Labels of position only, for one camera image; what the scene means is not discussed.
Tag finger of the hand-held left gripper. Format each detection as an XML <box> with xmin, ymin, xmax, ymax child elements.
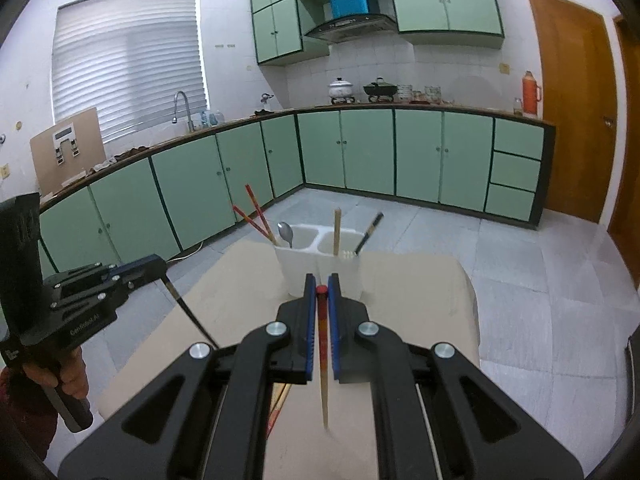
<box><xmin>44</xmin><ymin>277</ymin><xmax>133</xmax><ymax>313</ymax></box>
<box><xmin>54</xmin><ymin>255</ymin><xmax>168</xmax><ymax>287</ymax></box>

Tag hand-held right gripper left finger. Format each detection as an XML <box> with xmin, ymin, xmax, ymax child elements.
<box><xmin>59</xmin><ymin>273</ymin><xmax>317</xmax><ymax>480</ymax></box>

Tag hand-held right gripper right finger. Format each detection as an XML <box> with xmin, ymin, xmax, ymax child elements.
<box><xmin>327</xmin><ymin>273</ymin><xmax>585</xmax><ymax>480</ymax></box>

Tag white two-compartment utensil holder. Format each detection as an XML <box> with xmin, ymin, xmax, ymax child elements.
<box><xmin>274</xmin><ymin>224</ymin><xmax>368</xmax><ymax>299</ymax></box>

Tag dark brown chopstick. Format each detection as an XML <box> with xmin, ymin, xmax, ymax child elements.
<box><xmin>164</xmin><ymin>277</ymin><xmax>221</xmax><ymax>350</ymax></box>

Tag red-tipped wooden chopstick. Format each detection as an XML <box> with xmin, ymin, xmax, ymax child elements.
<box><xmin>315</xmin><ymin>285</ymin><xmax>334</xmax><ymax>431</ymax></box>

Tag black chopstick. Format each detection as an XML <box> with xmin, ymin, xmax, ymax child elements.
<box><xmin>353</xmin><ymin>212</ymin><xmax>385</xmax><ymax>256</ymax></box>

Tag red patterned chopstick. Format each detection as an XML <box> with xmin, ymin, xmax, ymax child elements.
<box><xmin>244</xmin><ymin>184</ymin><xmax>276</xmax><ymax>244</ymax></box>
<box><xmin>232</xmin><ymin>205</ymin><xmax>279</xmax><ymax>246</ymax></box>

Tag person's left forearm red sleeve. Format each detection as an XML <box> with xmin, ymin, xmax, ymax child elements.
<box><xmin>0</xmin><ymin>367</ymin><xmax>60</xmax><ymax>461</ymax></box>

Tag person's left hand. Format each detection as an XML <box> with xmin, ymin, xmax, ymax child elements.
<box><xmin>22</xmin><ymin>347</ymin><xmax>91</xmax><ymax>404</ymax></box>

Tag cloths on counter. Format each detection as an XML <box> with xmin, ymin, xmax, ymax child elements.
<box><xmin>87</xmin><ymin>146</ymin><xmax>151</xmax><ymax>174</ymax></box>

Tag brown cardboard board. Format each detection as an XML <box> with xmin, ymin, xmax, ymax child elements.
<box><xmin>30</xmin><ymin>107</ymin><xmax>106</xmax><ymax>196</ymax></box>

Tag white packaged device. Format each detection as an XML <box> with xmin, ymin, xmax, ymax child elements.
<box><xmin>51</xmin><ymin>124</ymin><xmax>81</xmax><ymax>165</ymax></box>

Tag metal kitchen faucet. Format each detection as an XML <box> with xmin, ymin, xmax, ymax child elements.
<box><xmin>172</xmin><ymin>91</ymin><xmax>197</xmax><ymax>134</ymax></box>

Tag green base cabinets with counter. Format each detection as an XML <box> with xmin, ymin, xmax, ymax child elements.
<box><xmin>37</xmin><ymin>105</ymin><xmax>557</xmax><ymax>281</ymax></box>

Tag white window blind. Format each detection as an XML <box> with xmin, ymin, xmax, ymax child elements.
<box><xmin>52</xmin><ymin>0</ymin><xmax>208</xmax><ymax>137</ymax></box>

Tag gas stove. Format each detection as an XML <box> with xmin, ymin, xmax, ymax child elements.
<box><xmin>330</xmin><ymin>96</ymin><xmax>399</xmax><ymax>106</ymax></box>

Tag white cooking pot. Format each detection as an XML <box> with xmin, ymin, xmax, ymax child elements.
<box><xmin>328</xmin><ymin>77</ymin><xmax>355</xmax><ymax>101</ymax></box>

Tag black wok with lid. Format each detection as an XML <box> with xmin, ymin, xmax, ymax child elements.
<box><xmin>363</xmin><ymin>77</ymin><xmax>399</xmax><ymax>100</ymax></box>

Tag black range hood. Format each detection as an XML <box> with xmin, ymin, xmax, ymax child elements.
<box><xmin>305</xmin><ymin>14</ymin><xmax>398</xmax><ymax>44</ymax></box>

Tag orange thermos flask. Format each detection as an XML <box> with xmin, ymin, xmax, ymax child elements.
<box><xmin>522</xmin><ymin>71</ymin><xmax>543</xmax><ymax>119</ymax></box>

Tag blue box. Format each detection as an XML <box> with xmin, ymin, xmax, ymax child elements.
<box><xmin>329</xmin><ymin>0</ymin><xmax>377</xmax><ymax>18</ymax></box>

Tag white floor cable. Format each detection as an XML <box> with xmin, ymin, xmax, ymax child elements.
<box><xmin>167</xmin><ymin>240</ymin><xmax>206</xmax><ymax>263</ymax></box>

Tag wooden door with handle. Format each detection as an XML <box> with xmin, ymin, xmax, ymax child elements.
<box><xmin>526</xmin><ymin>0</ymin><xmax>621</xmax><ymax>225</ymax></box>

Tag green wall cabinets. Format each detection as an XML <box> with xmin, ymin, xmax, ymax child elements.
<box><xmin>249</xmin><ymin>0</ymin><xmax>505</xmax><ymax>66</ymax></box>

